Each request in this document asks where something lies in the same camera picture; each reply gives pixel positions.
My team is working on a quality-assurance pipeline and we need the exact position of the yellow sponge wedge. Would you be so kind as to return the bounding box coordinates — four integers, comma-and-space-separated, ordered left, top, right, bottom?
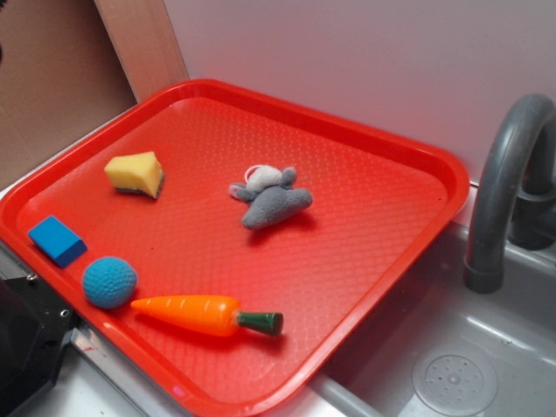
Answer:
103, 151, 165, 199

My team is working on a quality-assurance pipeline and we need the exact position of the red plastic tray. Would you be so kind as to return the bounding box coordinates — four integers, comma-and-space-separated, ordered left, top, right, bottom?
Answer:
1, 80, 469, 416

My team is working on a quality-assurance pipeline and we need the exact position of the grey plush mouse toy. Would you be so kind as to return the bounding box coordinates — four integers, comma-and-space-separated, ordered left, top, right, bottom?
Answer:
228, 165, 313, 230

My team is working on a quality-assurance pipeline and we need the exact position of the orange plastic toy carrot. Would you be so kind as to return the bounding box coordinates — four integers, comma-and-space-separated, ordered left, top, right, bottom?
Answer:
130, 295, 284, 337

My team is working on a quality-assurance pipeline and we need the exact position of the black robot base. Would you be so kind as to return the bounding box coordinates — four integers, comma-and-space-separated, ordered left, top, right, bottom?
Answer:
1, 277, 76, 416

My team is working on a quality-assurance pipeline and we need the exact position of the blue knitted ball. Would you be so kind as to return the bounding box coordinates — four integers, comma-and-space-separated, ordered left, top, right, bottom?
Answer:
83, 256, 138, 309

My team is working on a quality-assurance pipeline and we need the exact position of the wooden board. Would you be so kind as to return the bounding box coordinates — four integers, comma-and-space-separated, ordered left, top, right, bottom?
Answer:
95, 0, 189, 103

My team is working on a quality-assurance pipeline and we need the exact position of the grey toy sink basin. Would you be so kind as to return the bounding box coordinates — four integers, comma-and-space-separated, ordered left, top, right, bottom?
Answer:
310, 221, 556, 417

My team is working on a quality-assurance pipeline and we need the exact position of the blue rectangular block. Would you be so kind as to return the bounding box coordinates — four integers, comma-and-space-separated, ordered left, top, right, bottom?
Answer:
28, 216, 87, 268

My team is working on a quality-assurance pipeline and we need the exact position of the grey toy faucet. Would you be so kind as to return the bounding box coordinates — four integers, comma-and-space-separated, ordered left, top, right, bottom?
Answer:
464, 94, 555, 294

